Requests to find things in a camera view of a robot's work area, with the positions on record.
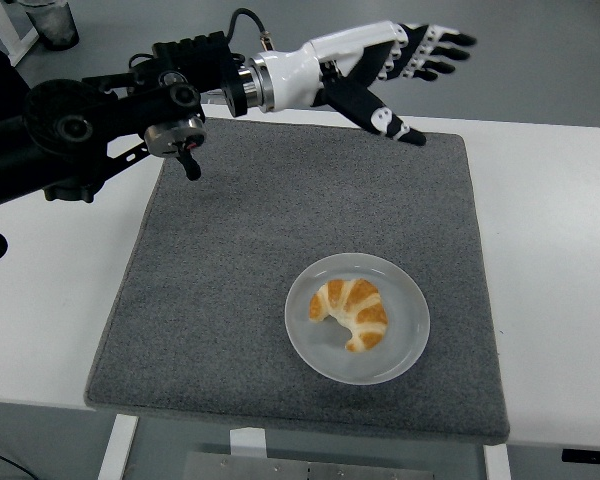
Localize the white table leg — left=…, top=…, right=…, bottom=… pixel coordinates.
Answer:
left=483, top=443, right=512, bottom=480
left=228, top=427, right=268, bottom=459
left=97, top=413, right=140, bottom=480

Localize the dark grey trash bin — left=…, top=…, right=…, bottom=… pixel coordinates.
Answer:
left=18, top=0, right=80, bottom=52

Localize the grey felt mat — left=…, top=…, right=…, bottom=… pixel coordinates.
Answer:
left=83, top=117, right=512, bottom=444

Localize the croissant bread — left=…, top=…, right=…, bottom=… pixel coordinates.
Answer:
left=308, top=277, right=390, bottom=354

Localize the black table control panel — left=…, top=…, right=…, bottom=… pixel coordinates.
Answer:
left=562, top=448, right=600, bottom=464

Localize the grey metal plate with screws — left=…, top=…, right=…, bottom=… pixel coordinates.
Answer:
left=184, top=451, right=434, bottom=480

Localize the thin black floor cable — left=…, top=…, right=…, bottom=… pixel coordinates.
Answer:
left=0, top=439, right=31, bottom=480

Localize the white table frame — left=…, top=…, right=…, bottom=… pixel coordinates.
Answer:
left=0, top=0, right=40, bottom=67

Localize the grey round plate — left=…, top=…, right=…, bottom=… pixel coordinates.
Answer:
left=284, top=252, right=431, bottom=386

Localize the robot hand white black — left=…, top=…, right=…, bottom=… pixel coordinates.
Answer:
left=257, top=19, right=478, bottom=148

